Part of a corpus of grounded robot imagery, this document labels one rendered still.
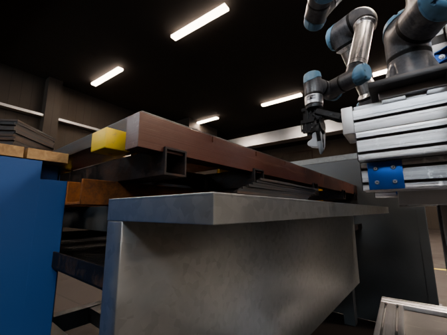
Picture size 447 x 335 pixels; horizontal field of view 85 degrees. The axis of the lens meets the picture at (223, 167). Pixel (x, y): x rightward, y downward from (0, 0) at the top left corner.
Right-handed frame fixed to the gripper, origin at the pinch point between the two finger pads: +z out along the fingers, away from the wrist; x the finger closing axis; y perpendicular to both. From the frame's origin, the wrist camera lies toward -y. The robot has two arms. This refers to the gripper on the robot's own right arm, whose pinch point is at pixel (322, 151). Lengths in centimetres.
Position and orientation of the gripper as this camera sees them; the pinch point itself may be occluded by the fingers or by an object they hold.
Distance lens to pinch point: 108.5
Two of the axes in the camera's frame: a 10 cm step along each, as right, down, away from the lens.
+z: 0.0, 9.8, -1.8
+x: -6.3, -1.3, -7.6
